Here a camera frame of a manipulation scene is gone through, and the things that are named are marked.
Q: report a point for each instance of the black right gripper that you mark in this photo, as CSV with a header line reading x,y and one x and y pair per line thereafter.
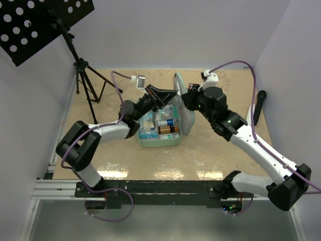
x,y
189,98

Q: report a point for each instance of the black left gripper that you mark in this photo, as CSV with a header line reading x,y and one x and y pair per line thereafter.
x,y
162,97

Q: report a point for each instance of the blue cotton swab bag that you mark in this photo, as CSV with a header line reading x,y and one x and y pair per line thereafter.
x,y
147,128

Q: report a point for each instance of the mint green medicine case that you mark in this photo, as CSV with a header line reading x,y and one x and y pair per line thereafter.
x,y
185,121

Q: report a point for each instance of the brown bottle orange cap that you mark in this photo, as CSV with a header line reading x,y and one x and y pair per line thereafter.
x,y
162,130

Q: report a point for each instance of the white plastic bottle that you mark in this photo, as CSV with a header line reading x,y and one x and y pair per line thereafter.
x,y
168,136

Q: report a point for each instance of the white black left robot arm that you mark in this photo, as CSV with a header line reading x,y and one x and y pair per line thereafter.
x,y
79,144

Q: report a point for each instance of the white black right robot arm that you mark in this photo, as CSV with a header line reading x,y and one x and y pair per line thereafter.
x,y
287,181

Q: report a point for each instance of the white microphone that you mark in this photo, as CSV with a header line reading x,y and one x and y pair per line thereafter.
x,y
250,113

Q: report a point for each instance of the black microphone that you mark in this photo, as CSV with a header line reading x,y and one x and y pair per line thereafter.
x,y
261,96

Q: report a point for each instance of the black music stand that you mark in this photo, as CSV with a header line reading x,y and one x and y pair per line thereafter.
x,y
29,26

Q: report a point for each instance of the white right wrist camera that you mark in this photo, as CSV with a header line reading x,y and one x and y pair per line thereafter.
x,y
210,79

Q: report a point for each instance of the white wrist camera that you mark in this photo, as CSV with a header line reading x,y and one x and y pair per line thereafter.
x,y
210,79
139,81

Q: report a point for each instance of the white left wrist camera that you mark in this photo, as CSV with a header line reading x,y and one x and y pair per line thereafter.
x,y
139,81

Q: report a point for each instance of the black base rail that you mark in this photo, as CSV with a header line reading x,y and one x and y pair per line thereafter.
x,y
158,192

